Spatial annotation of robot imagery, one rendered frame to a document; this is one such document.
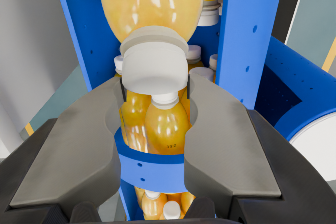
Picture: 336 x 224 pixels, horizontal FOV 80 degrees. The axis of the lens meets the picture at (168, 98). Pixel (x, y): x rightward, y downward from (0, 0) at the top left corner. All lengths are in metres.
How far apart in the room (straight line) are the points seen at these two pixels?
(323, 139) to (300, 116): 0.08
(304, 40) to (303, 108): 1.17
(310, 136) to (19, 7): 0.73
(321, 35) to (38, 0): 1.68
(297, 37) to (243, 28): 1.53
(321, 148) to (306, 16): 1.17
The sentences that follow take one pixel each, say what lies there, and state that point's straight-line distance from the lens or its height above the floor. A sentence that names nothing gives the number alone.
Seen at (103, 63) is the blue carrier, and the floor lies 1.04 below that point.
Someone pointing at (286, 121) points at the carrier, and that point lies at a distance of 0.64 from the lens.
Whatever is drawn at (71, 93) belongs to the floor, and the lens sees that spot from 1.82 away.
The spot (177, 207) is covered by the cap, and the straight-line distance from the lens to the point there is 0.52.
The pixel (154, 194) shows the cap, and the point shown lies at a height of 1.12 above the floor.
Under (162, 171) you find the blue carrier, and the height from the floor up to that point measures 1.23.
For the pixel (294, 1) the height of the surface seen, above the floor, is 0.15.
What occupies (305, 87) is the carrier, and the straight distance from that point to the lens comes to 0.70.
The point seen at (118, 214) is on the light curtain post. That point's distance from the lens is 1.41.
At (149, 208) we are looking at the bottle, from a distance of 0.58.
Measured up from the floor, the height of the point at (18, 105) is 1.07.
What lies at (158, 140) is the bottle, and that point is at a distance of 0.30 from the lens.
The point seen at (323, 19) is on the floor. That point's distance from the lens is 1.78.
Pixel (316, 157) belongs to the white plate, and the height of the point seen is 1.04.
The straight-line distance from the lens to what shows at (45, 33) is 0.61.
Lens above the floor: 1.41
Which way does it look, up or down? 57 degrees down
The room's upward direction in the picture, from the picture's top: 179 degrees clockwise
